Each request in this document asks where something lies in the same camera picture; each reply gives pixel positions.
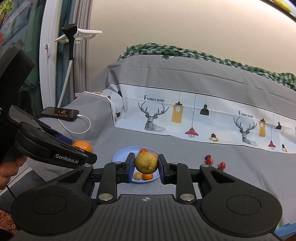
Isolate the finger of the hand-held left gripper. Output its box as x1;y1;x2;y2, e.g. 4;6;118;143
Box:
50;133;74;146
81;150;97;164

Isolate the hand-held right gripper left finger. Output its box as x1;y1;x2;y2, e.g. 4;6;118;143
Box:
58;152;136;203

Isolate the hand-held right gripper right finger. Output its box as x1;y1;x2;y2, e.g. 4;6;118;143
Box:
158;153;234;203

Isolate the blue round plate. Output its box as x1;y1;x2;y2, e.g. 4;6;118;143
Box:
112;146;160;184

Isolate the person's left hand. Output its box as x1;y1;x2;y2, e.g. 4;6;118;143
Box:
0;155;27;190

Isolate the black smartphone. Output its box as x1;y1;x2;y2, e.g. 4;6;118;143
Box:
41;107;79;122

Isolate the grey curtain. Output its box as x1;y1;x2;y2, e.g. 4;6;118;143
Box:
59;0;93;102

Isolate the deer and lamp printed sheet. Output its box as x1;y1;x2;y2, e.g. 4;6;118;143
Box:
81;82;296;154

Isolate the red patterned cloth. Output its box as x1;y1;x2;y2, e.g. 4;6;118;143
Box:
0;210;19;235

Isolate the black garment steamer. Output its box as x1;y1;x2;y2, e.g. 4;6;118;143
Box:
60;23;78;108

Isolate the grey bed cover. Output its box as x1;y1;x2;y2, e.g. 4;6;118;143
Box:
7;54;296;232

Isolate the green hanging cloth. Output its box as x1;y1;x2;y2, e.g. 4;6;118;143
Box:
0;0;44;112

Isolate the white plastic hanger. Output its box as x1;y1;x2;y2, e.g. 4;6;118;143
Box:
54;28;102;43

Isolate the green checkered cloth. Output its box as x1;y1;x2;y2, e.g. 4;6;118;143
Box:
118;43;296;91

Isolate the blue mat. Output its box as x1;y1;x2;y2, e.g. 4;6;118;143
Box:
275;222;296;239

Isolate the white charging cable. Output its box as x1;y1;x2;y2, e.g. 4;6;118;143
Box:
58;114;91;134

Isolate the black cable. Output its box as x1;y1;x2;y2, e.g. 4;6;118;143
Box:
6;183;16;199

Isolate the white door frame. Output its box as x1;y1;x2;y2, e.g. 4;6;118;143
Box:
38;0;62;112

